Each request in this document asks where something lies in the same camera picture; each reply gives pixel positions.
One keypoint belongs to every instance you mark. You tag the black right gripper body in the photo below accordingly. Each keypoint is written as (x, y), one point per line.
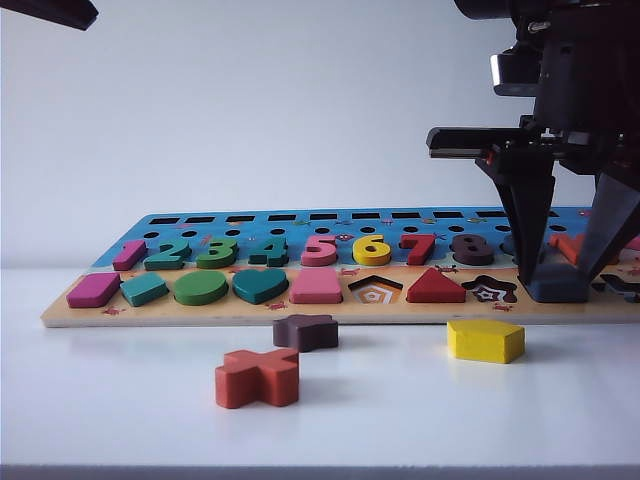
(585, 90)

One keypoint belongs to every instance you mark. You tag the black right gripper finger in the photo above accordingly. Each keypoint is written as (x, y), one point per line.
(610, 220)
(527, 210)

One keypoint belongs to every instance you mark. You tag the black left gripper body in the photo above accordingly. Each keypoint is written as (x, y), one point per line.
(50, 10)

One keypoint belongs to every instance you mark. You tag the navy blue square block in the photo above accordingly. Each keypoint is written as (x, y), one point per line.
(555, 289)

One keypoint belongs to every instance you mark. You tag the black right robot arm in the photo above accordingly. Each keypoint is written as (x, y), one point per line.
(500, 7)

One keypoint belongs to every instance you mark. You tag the pink small piece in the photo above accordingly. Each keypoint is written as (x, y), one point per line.
(634, 244)

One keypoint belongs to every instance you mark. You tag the navy number nine piece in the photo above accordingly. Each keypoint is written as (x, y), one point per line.
(510, 250)

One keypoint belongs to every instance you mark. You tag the orange number ten piece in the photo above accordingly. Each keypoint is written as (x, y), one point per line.
(567, 247)

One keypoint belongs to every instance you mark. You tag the dark brown number eight piece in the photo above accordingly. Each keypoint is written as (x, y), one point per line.
(470, 261)

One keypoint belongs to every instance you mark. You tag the red number seven piece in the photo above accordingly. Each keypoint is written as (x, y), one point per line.
(417, 241)

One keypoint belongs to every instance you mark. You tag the red triangle block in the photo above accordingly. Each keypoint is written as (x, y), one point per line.
(435, 290)

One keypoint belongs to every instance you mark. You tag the yellow pentagon block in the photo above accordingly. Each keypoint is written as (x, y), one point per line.
(480, 340)

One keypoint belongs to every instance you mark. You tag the yellow number six piece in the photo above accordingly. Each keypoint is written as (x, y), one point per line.
(367, 258)

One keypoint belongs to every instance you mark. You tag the pink number five piece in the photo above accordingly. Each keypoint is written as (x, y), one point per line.
(320, 258)

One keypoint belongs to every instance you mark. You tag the pink trapezoid block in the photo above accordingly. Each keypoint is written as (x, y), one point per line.
(317, 285)

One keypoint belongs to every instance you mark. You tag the dark purple star block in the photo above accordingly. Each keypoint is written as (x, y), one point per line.
(305, 332)

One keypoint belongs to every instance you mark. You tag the teal number four piece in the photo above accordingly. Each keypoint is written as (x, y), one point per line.
(275, 252)

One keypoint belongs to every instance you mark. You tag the magenta number one piece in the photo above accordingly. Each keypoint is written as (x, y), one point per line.
(127, 255)

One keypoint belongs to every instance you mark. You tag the teal heart block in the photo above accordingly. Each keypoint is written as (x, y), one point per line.
(260, 287)

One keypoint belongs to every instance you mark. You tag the teal green number two piece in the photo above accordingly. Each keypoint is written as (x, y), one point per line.
(165, 264)

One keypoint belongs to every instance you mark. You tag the magenta parallelogram block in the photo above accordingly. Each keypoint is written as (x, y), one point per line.
(92, 291)

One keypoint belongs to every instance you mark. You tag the teal rectangle block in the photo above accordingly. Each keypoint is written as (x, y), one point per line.
(145, 291)

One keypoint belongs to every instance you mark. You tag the green number three piece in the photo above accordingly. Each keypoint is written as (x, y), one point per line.
(215, 261)

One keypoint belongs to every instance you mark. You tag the green oval block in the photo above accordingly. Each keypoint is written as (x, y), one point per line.
(200, 287)

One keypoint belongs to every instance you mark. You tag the orange cross block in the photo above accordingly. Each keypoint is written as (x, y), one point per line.
(255, 375)

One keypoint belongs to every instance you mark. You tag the wooden number shape puzzle board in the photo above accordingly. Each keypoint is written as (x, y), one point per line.
(200, 313)

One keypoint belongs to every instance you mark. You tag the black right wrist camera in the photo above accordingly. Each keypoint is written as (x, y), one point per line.
(515, 75)

